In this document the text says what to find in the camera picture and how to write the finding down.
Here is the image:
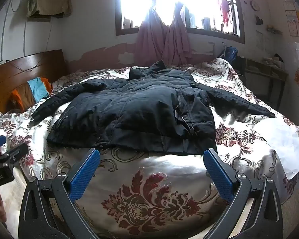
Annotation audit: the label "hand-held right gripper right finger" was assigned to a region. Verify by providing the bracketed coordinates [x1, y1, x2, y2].
[203, 148, 283, 239]

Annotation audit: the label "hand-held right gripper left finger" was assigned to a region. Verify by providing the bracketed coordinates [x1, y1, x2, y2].
[18, 148, 101, 239]

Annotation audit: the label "black padded jacket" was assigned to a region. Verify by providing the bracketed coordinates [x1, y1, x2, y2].
[31, 60, 276, 156]

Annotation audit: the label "brown folded cloth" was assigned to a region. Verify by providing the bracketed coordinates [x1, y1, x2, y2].
[15, 82, 38, 110]

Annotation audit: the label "light blue folded cloth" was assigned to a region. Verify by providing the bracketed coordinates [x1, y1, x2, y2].
[27, 78, 50, 100]

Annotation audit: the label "floral bedspread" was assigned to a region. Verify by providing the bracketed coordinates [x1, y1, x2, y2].
[0, 57, 299, 239]

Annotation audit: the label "white sheet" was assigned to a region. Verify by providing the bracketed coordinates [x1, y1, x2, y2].
[254, 118, 299, 180]

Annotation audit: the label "wooden headboard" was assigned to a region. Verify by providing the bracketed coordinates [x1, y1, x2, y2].
[0, 49, 68, 120]

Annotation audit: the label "wooden desk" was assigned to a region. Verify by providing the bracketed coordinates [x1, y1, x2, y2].
[242, 57, 289, 110]

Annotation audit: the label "blue backpack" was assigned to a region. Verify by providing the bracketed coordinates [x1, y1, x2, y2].
[224, 46, 239, 63]

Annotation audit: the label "cloth-covered air conditioner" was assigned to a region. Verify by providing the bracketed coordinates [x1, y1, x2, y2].
[27, 0, 73, 22]

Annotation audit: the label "pink tied curtains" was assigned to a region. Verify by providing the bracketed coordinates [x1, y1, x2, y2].
[115, 0, 245, 44]

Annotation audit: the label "red hanging cloth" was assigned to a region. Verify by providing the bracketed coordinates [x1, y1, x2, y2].
[218, 0, 233, 34]

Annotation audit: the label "small wall shelf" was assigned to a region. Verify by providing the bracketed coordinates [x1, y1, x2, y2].
[265, 25, 282, 34]

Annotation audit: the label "wall posters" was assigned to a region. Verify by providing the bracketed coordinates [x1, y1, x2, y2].
[283, 1, 299, 39]

